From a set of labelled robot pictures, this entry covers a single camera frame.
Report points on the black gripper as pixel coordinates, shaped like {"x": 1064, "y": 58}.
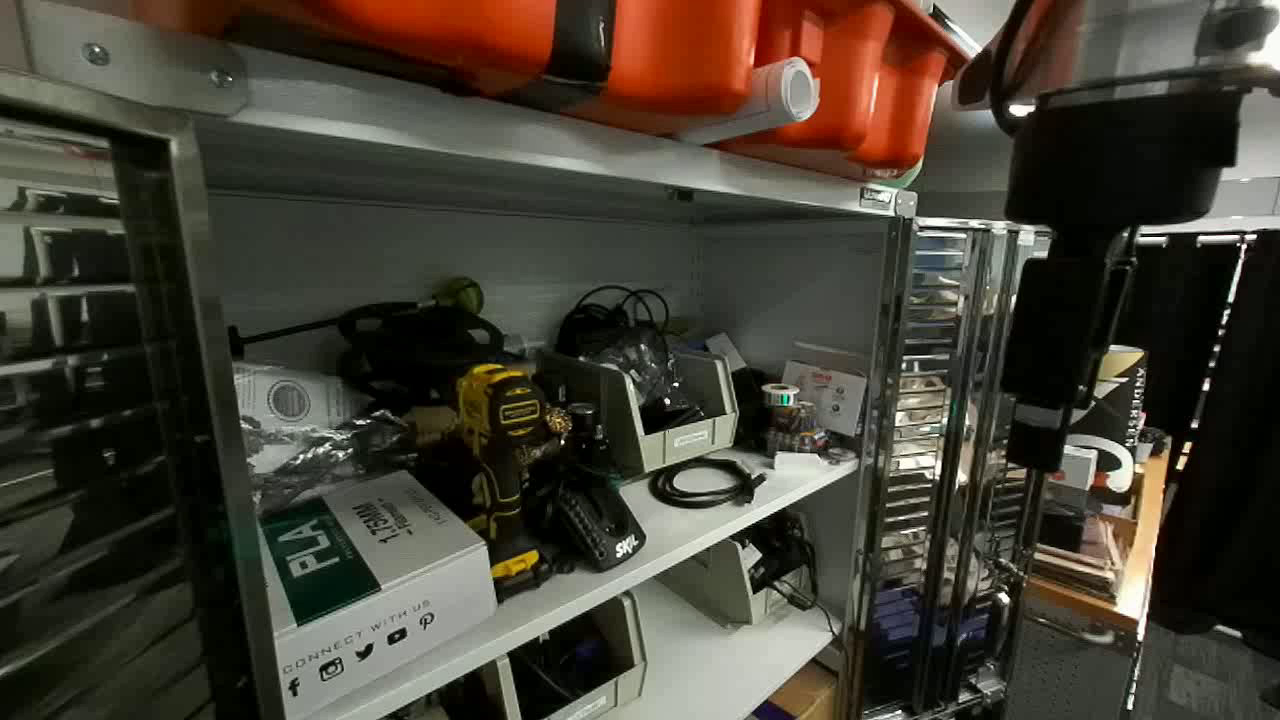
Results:
{"x": 1064, "y": 315}

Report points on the white box red label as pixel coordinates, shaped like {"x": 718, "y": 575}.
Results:
{"x": 824, "y": 395}

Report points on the small brown cardboard box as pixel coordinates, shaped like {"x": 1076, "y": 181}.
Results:
{"x": 805, "y": 695}

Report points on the white box green PLA label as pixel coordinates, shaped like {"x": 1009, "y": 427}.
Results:
{"x": 401, "y": 575}

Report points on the white tape roll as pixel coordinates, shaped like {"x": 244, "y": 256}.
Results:
{"x": 1114, "y": 466}

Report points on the cream round shade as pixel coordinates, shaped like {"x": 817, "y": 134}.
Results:
{"x": 1116, "y": 365}

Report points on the wooden table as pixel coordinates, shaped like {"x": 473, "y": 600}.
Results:
{"x": 1134, "y": 575}

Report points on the black curtain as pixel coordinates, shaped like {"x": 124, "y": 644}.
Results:
{"x": 1224, "y": 443}

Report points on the small dark jar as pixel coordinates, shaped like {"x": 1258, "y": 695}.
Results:
{"x": 781, "y": 422}

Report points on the metal shelf unit white boards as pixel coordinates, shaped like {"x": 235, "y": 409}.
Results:
{"x": 692, "y": 513}

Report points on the gray bin with black contents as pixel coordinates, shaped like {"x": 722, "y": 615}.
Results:
{"x": 713, "y": 584}

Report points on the small orange plastic bin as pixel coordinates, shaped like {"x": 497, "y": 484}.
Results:
{"x": 841, "y": 64}
{"x": 915, "y": 93}

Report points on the gray labelled storage bin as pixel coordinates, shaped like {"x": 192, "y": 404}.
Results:
{"x": 665, "y": 435}

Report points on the white plastic tube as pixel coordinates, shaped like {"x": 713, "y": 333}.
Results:
{"x": 775, "y": 101}

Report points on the black battery charger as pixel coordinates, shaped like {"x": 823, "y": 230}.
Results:
{"x": 594, "y": 521}

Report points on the gray bin with dark contents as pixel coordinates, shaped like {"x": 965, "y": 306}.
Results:
{"x": 620, "y": 655}

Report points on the black tool with green knob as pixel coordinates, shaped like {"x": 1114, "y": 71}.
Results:
{"x": 401, "y": 340}

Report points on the crumpled clear plastic bag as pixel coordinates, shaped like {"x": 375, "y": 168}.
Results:
{"x": 321, "y": 455}

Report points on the large orange plastic bin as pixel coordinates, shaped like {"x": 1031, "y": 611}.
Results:
{"x": 426, "y": 34}

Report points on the white respirator mask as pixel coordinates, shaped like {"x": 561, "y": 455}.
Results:
{"x": 284, "y": 399}

